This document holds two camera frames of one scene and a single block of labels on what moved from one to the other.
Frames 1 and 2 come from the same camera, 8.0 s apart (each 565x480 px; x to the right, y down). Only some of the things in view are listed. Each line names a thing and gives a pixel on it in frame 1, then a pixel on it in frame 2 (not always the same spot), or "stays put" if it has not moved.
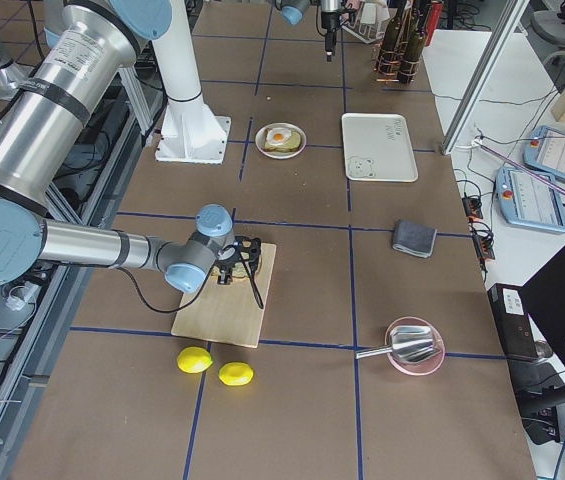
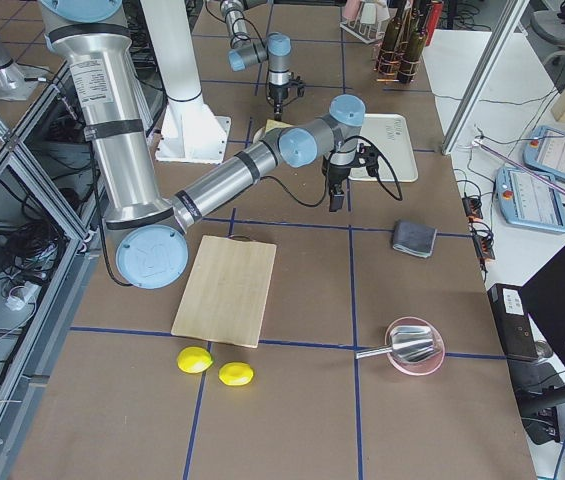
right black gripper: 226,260 → 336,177
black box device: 513,324 stays put
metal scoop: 412,343 stays put
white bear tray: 378,147 stays put
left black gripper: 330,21 → 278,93
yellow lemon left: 194,359 stays put
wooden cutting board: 229,313 stays put
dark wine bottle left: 389,49 stays put
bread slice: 238,270 → 271,124
